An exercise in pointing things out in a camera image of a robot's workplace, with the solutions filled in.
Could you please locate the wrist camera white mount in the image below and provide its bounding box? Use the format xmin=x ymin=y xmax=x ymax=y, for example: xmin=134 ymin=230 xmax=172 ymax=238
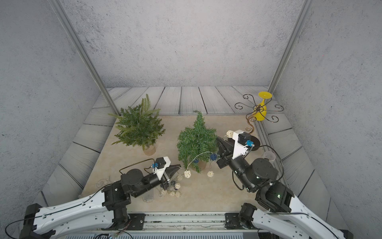
xmin=232 ymin=130 xmax=255 ymax=159
xmin=152 ymin=156 xmax=171 ymax=180

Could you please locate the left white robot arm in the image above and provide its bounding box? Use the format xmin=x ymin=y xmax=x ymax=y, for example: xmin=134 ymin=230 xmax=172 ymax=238
xmin=16 ymin=164 xmax=181 ymax=239

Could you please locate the beige table mat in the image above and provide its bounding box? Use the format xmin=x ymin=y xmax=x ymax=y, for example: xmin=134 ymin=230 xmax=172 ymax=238
xmin=82 ymin=116 xmax=259 ymax=212

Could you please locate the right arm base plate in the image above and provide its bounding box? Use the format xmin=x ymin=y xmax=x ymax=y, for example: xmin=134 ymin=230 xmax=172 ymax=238
xmin=225 ymin=203 xmax=258 ymax=230

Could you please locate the black scroll wire stand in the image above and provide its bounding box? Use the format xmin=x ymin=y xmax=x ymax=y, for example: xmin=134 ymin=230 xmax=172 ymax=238
xmin=234 ymin=92 xmax=279 ymax=134

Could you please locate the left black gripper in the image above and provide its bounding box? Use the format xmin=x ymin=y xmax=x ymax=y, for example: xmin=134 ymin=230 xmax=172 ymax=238
xmin=131 ymin=164 xmax=181 ymax=200

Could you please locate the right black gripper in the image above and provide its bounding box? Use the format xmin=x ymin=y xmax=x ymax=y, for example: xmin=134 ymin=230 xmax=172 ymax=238
xmin=217 ymin=137 xmax=257 ymax=194

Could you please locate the yellow plastic goblet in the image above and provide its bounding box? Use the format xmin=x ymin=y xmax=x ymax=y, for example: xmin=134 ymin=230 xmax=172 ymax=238
xmin=253 ymin=92 xmax=272 ymax=121

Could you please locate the aluminium front rail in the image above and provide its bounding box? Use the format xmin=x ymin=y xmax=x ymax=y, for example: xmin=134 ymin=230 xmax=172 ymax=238
xmin=59 ymin=211 xmax=299 ymax=239

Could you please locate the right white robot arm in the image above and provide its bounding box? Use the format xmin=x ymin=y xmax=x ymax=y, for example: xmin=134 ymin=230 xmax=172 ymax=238
xmin=216 ymin=130 xmax=354 ymax=239

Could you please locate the clear plastic wine glass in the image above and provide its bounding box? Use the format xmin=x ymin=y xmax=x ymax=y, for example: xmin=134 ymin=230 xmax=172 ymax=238
xmin=262 ymin=151 xmax=277 ymax=166

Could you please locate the clear battery box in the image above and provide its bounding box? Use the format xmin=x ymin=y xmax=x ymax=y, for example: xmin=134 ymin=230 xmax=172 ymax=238
xmin=142 ymin=189 xmax=155 ymax=203

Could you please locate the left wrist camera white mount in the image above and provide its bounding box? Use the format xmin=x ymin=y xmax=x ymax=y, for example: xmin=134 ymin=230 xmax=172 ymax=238
xmin=152 ymin=156 xmax=171 ymax=180

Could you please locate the left fern tree wooden base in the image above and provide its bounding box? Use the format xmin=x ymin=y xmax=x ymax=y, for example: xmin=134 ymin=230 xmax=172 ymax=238
xmin=109 ymin=94 xmax=166 ymax=156

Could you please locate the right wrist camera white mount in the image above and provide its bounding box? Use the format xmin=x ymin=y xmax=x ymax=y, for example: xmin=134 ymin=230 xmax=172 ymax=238
xmin=232 ymin=130 xmax=255 ymax=159

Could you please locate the small christmas tree wooden base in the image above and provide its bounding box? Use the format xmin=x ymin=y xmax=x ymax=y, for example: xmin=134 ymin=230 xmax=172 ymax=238
xmin=177 ymin=112 xmax=217 ymax=173

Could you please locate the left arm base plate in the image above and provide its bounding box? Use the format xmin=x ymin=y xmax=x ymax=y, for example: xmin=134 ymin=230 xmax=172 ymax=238
xmin=102 ymin=209 xmax=146 ymax=231

